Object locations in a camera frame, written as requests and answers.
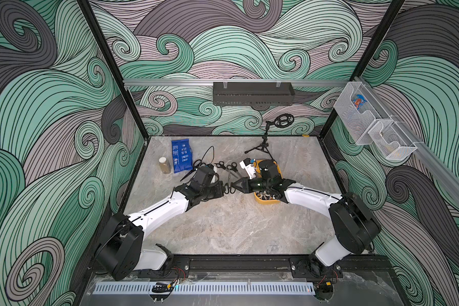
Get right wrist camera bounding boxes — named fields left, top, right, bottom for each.
left=239, top=158, right=282, bottom=179

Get tan small bottle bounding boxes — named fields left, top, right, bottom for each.
left=158, top=157, right=172, bottom=174

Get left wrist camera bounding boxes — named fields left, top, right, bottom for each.
left=189, top=166, right=218, bottom=189

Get white perforated front strip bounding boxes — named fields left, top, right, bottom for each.
left=93, top=281, right=316, bottom=295

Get blue snack packet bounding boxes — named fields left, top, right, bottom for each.
left=172, top=139, right=193, bottom=173

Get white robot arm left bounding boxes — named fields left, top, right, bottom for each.
left=94, top=182, right=224, bottom=281

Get aluminium rail back wall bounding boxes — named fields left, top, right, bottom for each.
left=123, top=78, right=348, bottom=87

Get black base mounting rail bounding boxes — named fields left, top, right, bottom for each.
left=100, top=254, right=392, bottom=281

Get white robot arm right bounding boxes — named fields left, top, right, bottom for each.
left=231, top=177, right=381, bottom=267

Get aluminium rail wall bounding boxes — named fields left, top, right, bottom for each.
left=354, top=76, right=459, bottom=205
left=123, top=78, right=348, bottom=87

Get small black scissors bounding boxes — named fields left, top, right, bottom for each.
left=227, top=162, right=242, bottom=178
left=215, top=161, right=228, bottom=170

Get black corner frame post left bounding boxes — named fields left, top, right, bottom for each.
left=77, top=0, right=150, bottom=142

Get black hanging wall tray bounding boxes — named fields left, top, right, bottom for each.
left=212, top=83, right=295, bottom=110

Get clear wall bin large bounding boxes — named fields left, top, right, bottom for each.
left=334, top=82, right=379, bottom=145

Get black corner frame post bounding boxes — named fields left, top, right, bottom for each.
left=77, top=0, right=150, bottom=142
left=318, top=0, right=405, bottom=142

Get small black scissors left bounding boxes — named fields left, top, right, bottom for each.
left=215, top=161, right=228, bottom=170

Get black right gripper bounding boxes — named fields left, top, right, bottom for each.
left=234, top=175, right=273, bottom=192

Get black mini tripod stand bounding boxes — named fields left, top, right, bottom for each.
left=244, top=113, right=295, bottom=161

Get black corner frame post right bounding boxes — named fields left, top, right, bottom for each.
left=318, top=0, right=405, bottom=142

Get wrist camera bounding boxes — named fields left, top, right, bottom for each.
left=239, top=158, right=282, bottom=179
left=189, top=166, right=218, bottom=189

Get aluminium rail right wall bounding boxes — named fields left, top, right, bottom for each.
left=354, top=76, right=459, bottom=205

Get black handled grey scissors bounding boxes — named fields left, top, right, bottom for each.
left=224, top=170, right=235, bottom=195

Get small black scissors right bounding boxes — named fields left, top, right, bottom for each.
left=227, top=162, right=242, bottom=178

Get yellow plastic storage box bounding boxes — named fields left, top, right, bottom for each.
left=252, top=159, right=286, bottom=205

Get clear wall bin small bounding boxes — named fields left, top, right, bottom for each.
left=368, top=119, right=417, bottom=161

